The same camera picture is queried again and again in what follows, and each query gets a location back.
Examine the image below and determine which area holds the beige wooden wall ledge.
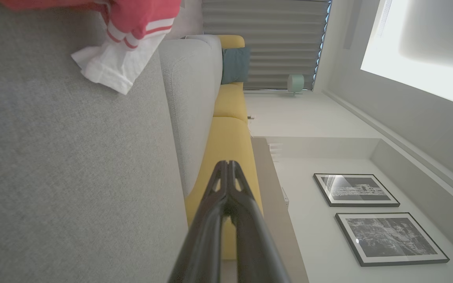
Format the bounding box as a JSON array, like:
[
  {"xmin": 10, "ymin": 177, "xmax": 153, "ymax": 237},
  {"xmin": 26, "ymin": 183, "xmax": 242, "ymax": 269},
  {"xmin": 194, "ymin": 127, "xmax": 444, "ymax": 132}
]
[{"xmin": 251, "ymin": 137, "xmax": 309, "ymax": 283}]

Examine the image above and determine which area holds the grey pleated curtain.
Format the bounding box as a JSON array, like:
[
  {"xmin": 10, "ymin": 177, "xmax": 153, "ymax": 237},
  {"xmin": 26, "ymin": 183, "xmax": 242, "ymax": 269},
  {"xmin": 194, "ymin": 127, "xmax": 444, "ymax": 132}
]
[{"xmin": 202, "ymin": 0, "xmax": 331, "ymax": 91}]

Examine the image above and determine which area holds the red t-shirt with white sleeves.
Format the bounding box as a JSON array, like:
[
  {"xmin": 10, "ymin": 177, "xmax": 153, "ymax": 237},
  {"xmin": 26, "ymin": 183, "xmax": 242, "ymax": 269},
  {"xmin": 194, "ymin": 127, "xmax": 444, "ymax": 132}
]
[{"xmin": 0, "ymin": 0, "xmax": 182, "ymax": 95}]

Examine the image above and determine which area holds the white slatted vent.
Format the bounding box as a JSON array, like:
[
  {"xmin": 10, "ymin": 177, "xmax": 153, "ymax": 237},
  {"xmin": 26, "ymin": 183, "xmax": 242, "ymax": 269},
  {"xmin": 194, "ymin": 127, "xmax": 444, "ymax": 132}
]
[{"xmin": 269, "ymin": 143, "xmax": 284, "ymax": 162}]

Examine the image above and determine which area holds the small black framed picture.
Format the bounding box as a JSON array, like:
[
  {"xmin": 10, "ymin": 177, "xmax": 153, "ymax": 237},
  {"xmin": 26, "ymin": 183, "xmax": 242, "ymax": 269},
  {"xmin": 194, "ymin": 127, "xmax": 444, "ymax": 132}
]
[{"xmin": 313, "ymin": 173, "xmax": 401, "ymax": 208}]

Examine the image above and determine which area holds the long yellow sofa back cushion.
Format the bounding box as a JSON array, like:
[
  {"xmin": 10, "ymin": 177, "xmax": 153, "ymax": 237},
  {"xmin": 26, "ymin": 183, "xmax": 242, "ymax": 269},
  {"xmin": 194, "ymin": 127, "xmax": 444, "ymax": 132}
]
[{"xmin": 184, "ymin": 117, "xmax": 264, "ymax": 260}]

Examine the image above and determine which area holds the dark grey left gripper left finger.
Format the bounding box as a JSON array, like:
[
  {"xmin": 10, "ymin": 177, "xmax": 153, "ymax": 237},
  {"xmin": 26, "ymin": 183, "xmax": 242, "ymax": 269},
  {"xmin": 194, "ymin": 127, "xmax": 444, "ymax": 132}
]
[{"xmin": 168, "ymin": 160, "xmax": 228, "ymax": 283}]

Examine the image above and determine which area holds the bright recessed ceiling light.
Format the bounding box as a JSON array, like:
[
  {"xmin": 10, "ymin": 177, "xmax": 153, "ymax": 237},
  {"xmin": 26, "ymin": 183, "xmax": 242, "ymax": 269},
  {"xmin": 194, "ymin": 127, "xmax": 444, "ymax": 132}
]
[{"xmin": 360, "ymin": 0, "xmax": 453, "ymax": 110}]

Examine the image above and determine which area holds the large black framed picture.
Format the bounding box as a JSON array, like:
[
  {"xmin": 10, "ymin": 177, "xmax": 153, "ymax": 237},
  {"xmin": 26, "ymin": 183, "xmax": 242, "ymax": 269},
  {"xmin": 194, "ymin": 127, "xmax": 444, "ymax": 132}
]
[{"xmin": 335, "ymin": 212, "xmax": 450, "ymax": 267}]

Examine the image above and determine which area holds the rounded grey sofa seat cushion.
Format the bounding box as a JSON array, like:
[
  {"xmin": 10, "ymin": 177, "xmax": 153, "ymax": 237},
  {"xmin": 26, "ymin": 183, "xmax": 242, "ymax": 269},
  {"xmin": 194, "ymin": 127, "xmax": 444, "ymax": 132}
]
[{"xmin": 159, "ymin": 35, "xmax": 223, "ymax": 199}]

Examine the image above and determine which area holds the yellow sofa armrest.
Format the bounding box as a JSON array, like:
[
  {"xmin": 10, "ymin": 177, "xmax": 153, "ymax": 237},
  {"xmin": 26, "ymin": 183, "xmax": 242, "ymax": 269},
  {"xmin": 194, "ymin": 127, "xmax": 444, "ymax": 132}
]
[{"xmin": 217, "ymin": 35, "xmax": 246, "ymax": 50}]

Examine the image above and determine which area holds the mint green lamp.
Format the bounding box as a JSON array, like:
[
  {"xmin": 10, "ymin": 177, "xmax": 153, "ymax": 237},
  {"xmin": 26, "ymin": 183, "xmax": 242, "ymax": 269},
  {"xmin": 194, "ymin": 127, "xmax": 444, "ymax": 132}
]
[{"xmin": 287, "ymin": 74, "xmax": 305, "ymax": 97}]

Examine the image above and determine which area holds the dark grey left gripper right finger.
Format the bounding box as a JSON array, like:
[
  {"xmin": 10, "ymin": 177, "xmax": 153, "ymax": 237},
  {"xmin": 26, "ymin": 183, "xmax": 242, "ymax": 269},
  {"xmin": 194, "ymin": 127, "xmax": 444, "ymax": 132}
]
[{"xmin": 228, "ymin": 160, "xmax": 290, "ymax": 283}]

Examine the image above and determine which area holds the teal throw pillow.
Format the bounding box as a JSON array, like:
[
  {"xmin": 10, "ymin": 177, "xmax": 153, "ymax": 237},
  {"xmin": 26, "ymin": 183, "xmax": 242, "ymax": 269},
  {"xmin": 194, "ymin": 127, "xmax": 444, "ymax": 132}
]
[{"xmin": 221, "ymin": 47, "xmax": 251, "ymax": 85}]

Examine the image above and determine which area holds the short yellow sofa back cushion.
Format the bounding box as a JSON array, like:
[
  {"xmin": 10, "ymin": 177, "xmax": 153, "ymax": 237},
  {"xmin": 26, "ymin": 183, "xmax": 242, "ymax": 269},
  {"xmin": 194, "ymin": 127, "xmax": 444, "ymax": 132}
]
[{"xmin": 214, "ymin": 82, "xmax": 248, "ymax": 122}]

